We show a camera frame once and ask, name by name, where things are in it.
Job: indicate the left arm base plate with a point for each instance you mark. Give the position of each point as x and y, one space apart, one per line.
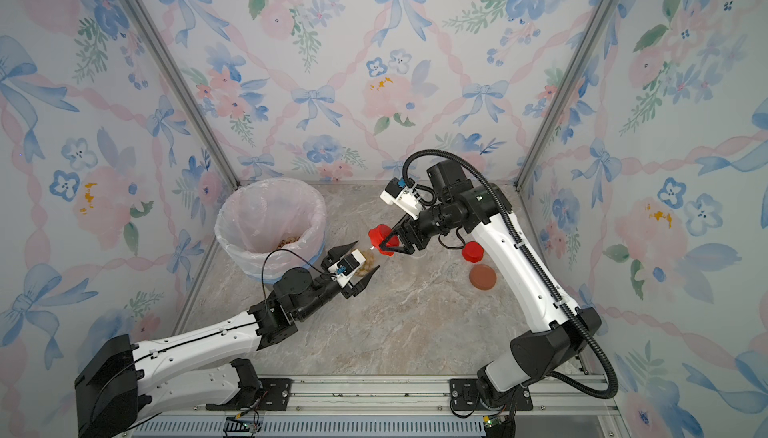
271 394

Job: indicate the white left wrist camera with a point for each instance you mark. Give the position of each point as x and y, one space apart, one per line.
344 269

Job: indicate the orange jar lid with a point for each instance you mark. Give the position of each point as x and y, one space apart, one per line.
483 277

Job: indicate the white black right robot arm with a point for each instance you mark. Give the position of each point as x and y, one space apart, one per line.
559 328

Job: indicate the pink trash bag liner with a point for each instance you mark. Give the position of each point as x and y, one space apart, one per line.
257 217

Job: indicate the red jar lid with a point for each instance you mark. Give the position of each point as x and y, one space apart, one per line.
473 252
383 239

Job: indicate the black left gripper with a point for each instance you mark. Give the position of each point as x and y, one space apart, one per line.
348 292

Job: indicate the aluminium corner post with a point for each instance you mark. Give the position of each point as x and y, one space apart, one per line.
578 63
174 77

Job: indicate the aluminium corner post right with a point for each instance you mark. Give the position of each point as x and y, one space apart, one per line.
578 63

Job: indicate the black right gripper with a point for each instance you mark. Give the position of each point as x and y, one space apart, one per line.
400 228

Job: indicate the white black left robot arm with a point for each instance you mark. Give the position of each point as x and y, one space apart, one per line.
126 383

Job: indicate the metal mesh trash bin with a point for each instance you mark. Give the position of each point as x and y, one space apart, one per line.
276 279

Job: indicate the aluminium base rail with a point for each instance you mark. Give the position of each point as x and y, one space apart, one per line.
395 406

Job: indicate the aluminium corner post left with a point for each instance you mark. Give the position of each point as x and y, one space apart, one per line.
174 77

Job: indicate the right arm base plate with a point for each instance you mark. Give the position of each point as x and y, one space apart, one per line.
473 395

